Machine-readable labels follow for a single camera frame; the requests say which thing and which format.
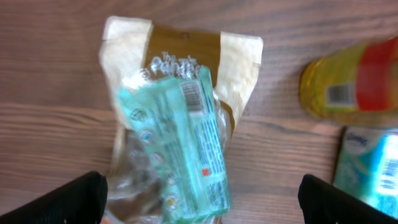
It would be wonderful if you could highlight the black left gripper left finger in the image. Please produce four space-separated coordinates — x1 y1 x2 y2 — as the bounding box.
1 171 108 224

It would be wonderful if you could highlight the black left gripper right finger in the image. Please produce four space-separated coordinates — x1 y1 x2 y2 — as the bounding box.
298 174 397 224

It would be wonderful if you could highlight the small teal tissue pack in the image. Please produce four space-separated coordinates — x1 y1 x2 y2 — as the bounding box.
333 127 397 218

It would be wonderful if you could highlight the clear bottle silver cap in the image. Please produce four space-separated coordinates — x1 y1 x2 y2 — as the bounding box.
299 37 397 128

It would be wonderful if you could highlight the brown white snack bag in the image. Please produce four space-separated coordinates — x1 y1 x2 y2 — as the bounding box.
99 16 263 223

